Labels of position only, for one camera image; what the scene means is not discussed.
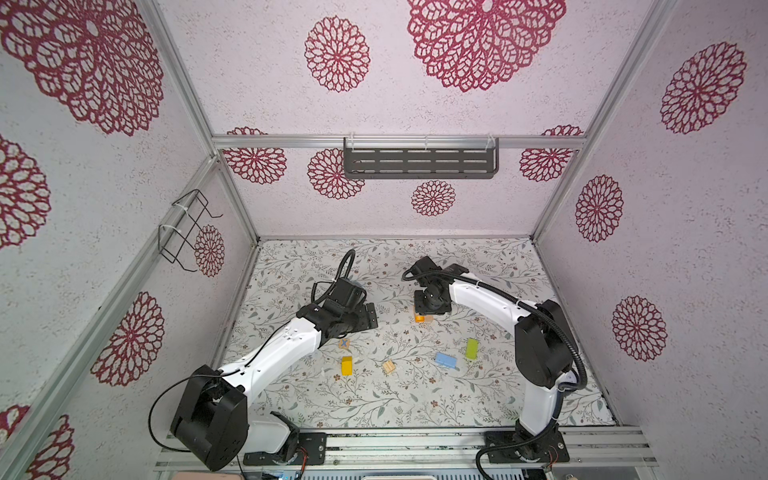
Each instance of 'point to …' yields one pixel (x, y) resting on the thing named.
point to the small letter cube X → (344, 343)
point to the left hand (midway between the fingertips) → (362, 322)
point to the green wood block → (472, 346)
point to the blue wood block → (446, 360)
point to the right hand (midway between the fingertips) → (422, 305)
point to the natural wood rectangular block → (429, 318)
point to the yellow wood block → (347, 365)
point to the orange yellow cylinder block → (419, 319)
